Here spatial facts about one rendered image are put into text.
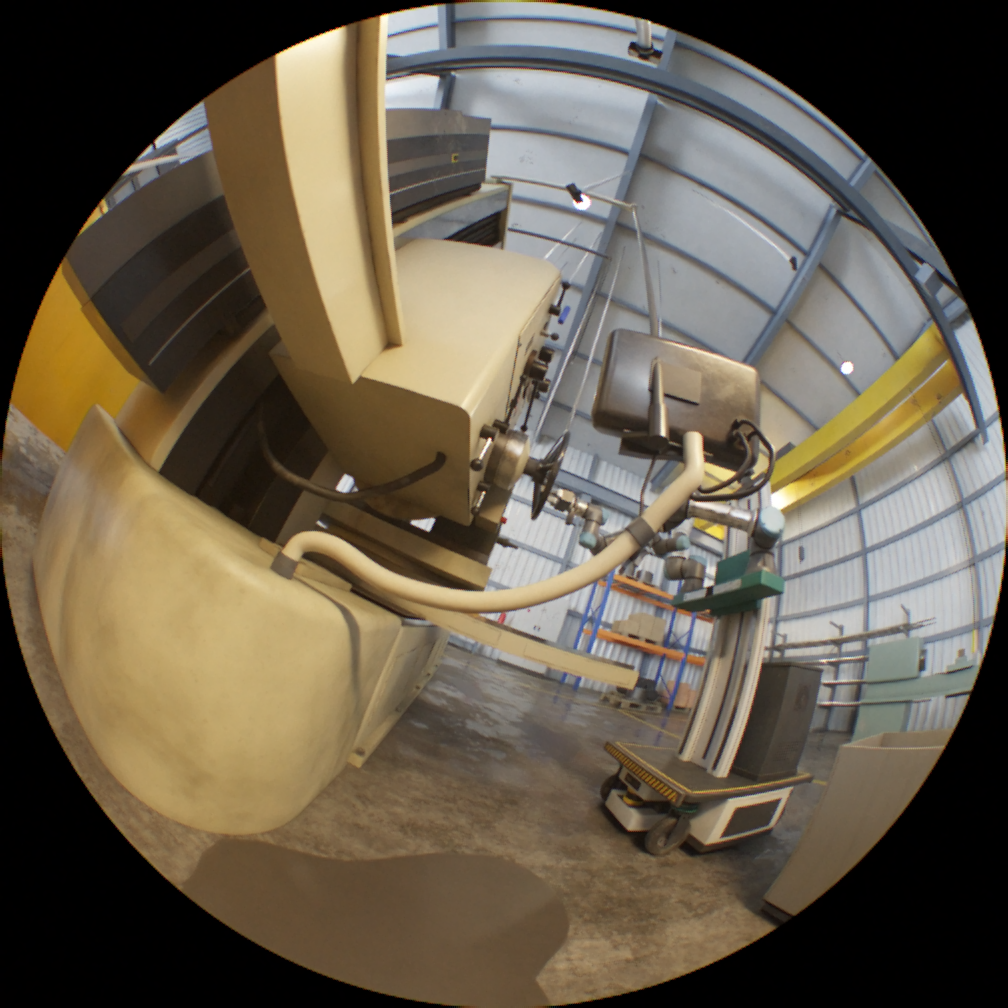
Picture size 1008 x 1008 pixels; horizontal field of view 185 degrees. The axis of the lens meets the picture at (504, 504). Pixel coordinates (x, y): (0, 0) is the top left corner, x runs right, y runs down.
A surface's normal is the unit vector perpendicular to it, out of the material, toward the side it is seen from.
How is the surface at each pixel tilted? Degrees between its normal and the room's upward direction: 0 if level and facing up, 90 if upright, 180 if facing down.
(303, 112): 90
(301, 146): 90
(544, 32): 169
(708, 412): 110
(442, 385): 90
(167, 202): 90
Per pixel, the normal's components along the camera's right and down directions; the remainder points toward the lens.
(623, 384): -0.26, -0.15
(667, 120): -0.33, 0.76
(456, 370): 0.11, -0.37
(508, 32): -0.37, 0.91
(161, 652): 0.49, -0.18
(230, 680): 0.76, 0.02
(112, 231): 0.93, 0.37
